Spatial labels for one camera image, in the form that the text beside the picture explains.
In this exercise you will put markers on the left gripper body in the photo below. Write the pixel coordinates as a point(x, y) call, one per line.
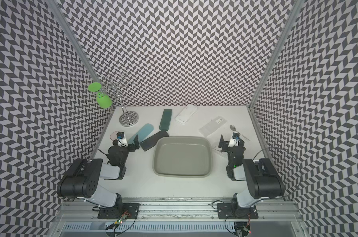
point(125, 150)

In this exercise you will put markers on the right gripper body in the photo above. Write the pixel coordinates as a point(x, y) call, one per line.
point(230, 160)

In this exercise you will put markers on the black pencil case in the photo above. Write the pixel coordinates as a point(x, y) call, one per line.
point(151, 141)

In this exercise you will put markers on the light blue pencil case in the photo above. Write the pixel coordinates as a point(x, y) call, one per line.
point(143, 133)

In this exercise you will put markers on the clear pencil case with label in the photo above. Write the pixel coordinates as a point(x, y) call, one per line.
point(212, 126)

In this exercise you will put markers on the dark green pencil case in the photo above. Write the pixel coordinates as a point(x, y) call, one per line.
point(165, 120)

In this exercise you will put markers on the clear frosted pencil case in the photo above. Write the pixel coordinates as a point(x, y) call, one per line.
point(219, 152)

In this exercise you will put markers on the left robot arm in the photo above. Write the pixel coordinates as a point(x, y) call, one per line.
point(81, 180)

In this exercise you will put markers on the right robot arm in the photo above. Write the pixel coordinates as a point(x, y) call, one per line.
point(262, 179)

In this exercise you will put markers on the grey storage box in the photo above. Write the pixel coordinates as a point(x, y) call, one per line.
point(183, 156)

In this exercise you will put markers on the white pencil case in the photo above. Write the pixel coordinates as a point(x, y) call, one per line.
point(184, 116)

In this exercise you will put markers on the metal spoon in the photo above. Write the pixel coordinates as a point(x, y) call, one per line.
point(233, 128)

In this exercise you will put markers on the metal cup rack stand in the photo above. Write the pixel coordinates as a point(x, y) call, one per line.
point(115, 88)

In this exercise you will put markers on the green wine glass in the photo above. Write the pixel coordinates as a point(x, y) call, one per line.
point(102, 98)

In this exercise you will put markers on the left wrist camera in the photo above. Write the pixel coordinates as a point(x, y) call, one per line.
point(122, 142)

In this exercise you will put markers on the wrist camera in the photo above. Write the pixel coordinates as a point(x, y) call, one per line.
point(122, 142)
point(235, 139)

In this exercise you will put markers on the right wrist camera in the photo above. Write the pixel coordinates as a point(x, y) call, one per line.
point(235, 139)

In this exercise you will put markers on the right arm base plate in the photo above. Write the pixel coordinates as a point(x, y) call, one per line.
point(228, 210)

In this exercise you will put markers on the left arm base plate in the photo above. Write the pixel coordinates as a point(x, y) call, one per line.
point(129, 210)

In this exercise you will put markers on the aluminium rail frame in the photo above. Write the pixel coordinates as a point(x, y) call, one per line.
point(179, 217)

